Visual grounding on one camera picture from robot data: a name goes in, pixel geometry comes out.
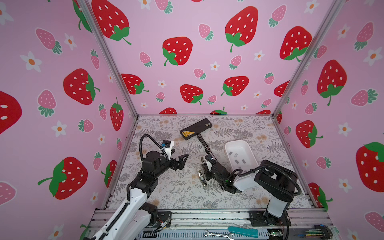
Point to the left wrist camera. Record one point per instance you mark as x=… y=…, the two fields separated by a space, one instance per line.
x=167 y=147

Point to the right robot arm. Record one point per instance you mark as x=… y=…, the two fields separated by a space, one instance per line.
x=278 y=181

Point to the black stapler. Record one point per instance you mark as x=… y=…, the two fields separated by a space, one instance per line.
x=196 y=130

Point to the silver wrench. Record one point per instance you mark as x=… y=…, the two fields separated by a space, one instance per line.
x=230 y=236

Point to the white plastic tray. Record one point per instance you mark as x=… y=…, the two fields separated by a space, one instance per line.
x=245 y=159

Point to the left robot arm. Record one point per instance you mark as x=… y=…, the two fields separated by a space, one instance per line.
x=135 y=213

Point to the teal handled tool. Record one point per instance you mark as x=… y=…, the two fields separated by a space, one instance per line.
x=254 y=233

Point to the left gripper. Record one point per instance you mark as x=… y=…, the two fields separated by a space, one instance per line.
x=180 y=165

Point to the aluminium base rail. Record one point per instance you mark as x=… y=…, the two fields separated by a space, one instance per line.
x=190 y=224

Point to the green circuit board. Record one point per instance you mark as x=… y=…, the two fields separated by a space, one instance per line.
x=275 y=235

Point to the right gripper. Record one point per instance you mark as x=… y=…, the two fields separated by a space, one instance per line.
x=206 y=169

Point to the black connector with coloured wires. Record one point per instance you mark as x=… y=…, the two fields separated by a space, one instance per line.
x=320 y=232

